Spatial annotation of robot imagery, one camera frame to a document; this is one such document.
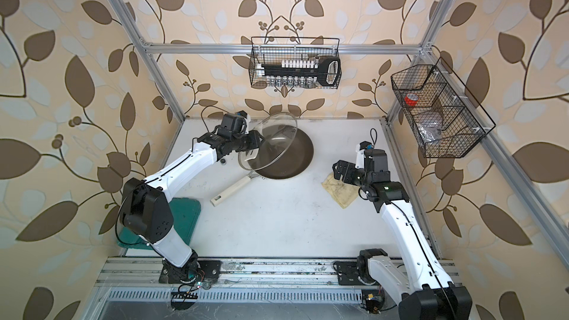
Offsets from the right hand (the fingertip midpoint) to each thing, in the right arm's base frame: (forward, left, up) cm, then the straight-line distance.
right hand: (344, 168), depth 79 cm
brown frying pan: (+6, +21, +3) cm, 22 cm away
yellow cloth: (-1, -2, -17) cm, 18 cm away
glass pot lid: (+29, +26, -9) cm, 40 cm away
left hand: (+15, +32, +4) cm, 35 cm away
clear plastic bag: (+5, -28, +13) cm, 31 cm away
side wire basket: (+7, -33, +13) cm, 36 cm away
